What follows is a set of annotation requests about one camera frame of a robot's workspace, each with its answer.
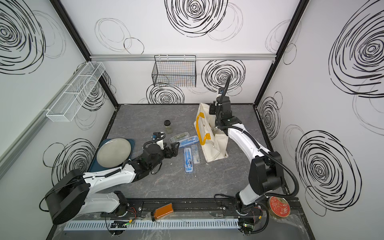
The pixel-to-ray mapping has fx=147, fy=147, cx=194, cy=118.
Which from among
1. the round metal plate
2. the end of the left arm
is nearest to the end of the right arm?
the end of the left arm

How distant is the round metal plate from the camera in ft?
2.91

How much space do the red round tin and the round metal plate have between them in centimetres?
83

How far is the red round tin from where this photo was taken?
2.31 ft
